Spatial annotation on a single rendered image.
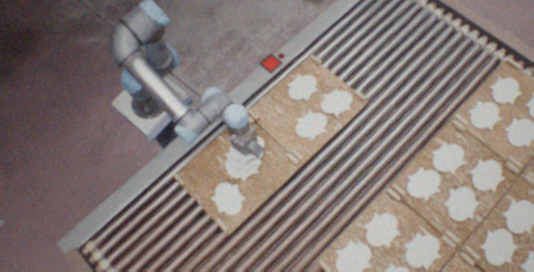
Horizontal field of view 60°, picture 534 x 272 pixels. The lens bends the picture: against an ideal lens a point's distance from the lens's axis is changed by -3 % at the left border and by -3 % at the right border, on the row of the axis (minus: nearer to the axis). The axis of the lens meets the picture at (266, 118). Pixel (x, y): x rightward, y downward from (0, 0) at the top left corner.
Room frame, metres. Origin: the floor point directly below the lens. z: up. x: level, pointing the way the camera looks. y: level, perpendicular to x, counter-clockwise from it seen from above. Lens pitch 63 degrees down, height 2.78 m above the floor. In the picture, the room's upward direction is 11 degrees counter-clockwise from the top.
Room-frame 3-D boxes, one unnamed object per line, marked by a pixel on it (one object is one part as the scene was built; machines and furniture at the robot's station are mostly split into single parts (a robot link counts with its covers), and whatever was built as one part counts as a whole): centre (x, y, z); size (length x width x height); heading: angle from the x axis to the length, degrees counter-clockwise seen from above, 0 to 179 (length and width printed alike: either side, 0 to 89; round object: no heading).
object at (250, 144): (0.75, 0.09, 1.14); 0.12 x 0.09 x 0.16; 44
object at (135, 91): (1.17, 0.52, 1.06); 0.13 x 0.12 x 0.14; 124
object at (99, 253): (1.02, 0.01, 0.90); 1.95 x 0.05 x 0.05; 124
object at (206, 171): (0.73, 0.16, 0.93); 0.41 x 0.35 x 0.02; 124
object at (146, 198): (1.06, 0.03, 0.90); 1.95 x 0.05 x 0.05; 124
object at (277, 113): (0.96, -0.18, 0.93); 0.41 x 0.35 x 0.02; 124
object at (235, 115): (0.77, 0.10, 1.30); 0.09 x 0.08 x 0.11; 34
